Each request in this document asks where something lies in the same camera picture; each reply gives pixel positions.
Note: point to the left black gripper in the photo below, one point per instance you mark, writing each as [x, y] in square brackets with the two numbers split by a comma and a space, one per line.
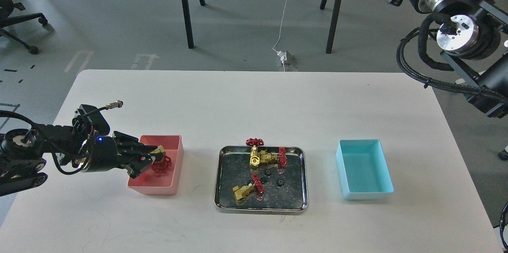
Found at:
[121, 151]

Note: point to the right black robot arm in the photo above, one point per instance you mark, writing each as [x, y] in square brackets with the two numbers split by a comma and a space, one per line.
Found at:
[455, 31]

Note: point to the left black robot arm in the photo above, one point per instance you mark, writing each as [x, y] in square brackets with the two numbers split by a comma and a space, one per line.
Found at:
[84, 146]

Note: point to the pink plastic box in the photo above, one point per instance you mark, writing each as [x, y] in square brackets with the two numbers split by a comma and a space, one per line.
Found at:
[166, 183]

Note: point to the blue plastic box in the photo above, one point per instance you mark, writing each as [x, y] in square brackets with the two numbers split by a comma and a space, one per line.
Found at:
[363, 170]

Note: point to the white power adapter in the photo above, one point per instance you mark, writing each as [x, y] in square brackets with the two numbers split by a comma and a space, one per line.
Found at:
[282, 55]

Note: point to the metal tray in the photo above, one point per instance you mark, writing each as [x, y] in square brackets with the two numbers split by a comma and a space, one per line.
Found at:
[233, 169]

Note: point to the black office chair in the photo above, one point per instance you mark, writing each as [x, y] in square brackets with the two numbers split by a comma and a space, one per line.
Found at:
[6, 9]

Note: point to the brass valve upright red handle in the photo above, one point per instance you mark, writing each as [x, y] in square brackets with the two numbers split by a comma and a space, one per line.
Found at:
[255, 156]

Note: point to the brass valve side red handle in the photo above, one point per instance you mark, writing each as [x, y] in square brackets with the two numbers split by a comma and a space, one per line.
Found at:
[267, 157]

